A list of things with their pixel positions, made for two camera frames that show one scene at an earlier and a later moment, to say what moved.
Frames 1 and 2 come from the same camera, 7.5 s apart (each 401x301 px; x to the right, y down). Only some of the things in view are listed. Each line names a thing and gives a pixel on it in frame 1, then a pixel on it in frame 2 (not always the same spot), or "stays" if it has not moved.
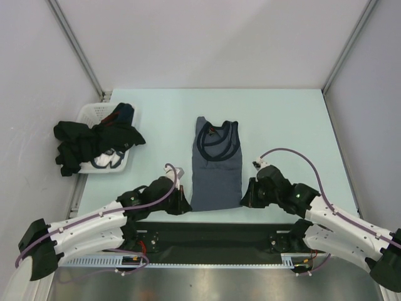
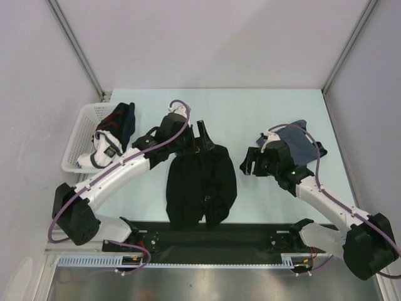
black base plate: (178, 242) stays
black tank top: (78, 143) → (200, 185)
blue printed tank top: (217, 166) → (299, 143)
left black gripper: (182, 205) → (205, 143)
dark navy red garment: (121, 115) stays
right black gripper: (249, 200) → (254, 154)
